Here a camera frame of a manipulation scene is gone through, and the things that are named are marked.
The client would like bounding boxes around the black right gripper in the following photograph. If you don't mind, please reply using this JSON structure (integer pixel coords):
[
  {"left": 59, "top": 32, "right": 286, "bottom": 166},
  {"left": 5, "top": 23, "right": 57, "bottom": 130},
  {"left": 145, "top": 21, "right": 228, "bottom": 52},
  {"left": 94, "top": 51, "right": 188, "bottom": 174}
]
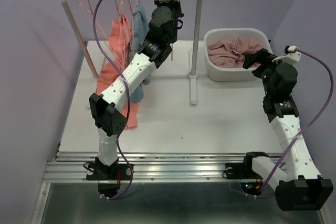
[{"left": 243, "top": 48, "right": 290, "bottom": 96}]

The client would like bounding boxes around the blue denim garment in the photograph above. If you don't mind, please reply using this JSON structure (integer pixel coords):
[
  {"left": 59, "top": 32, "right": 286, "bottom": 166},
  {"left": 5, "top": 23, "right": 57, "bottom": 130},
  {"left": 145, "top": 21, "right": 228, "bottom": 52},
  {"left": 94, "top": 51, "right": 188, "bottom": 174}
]
[{"left": 128, "top": 1, "right": 152, "bottom": 104}]

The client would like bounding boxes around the dusty pink pleated skirt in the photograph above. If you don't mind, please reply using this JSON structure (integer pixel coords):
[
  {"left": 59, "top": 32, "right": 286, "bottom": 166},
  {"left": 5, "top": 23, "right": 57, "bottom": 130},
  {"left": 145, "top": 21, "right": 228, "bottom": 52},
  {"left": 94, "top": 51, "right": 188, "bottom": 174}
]
[{"left": 207, "top": 38, "right": 264, "bottom": 68}]

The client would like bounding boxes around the coral orange garment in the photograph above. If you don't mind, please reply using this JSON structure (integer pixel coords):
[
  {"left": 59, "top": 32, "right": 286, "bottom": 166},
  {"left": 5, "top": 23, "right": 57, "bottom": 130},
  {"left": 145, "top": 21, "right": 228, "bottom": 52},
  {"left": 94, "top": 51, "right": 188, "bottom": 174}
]
[{"left": 95, "top": 15, "right": 139, "bottom": 131}]

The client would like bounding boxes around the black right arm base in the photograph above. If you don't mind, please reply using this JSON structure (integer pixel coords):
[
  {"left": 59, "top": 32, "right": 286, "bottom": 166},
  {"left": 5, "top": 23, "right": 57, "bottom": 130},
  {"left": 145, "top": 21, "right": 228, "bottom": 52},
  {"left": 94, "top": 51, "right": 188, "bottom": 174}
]
[{"left": 222, "top": 163, "right": 275, "bottom": 199}]

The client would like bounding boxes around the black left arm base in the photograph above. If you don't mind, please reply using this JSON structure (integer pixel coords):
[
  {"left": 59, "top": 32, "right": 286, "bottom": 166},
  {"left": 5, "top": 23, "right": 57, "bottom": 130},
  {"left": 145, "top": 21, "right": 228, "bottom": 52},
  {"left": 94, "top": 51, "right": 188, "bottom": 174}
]
[{"left": 83, "top": 159, "right": 133, "bottom": 200}]

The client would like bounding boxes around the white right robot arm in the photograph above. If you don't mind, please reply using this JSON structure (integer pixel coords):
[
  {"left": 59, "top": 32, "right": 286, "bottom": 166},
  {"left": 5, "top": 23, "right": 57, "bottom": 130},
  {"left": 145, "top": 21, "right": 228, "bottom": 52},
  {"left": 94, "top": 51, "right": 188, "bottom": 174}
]
[{"left": 241, "top": 46, "right": 334, "bottom": 211}]

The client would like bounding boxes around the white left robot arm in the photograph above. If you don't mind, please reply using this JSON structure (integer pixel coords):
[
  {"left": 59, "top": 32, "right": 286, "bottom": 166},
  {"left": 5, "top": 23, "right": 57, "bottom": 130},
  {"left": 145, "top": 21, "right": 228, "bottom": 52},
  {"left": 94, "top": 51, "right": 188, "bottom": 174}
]
[{"left": 89, "top": 0, "right": 184, "bottom": 179}]

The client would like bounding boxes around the white plastic basket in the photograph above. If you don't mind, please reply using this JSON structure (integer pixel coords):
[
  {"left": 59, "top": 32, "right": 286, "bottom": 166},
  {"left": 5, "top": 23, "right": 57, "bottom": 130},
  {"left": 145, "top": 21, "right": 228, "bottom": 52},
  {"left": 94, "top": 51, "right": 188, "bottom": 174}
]
[{"left": 204, "top": 28, "right": 272, "bottom": 81}]

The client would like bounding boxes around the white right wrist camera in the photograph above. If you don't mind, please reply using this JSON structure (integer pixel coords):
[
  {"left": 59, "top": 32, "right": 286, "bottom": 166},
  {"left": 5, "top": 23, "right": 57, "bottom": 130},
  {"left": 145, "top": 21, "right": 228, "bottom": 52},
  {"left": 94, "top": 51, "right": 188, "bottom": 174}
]
[{"left": 272, "top": 46, "right": 301, "bottom": 65}]

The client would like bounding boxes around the aluminium rail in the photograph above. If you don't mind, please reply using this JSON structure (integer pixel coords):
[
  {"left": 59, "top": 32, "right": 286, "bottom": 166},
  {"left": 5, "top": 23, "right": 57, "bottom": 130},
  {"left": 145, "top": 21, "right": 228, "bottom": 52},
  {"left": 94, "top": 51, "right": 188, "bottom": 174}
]
[{"left": 42, "top": 152, "right": 245, "bottom": 184}]

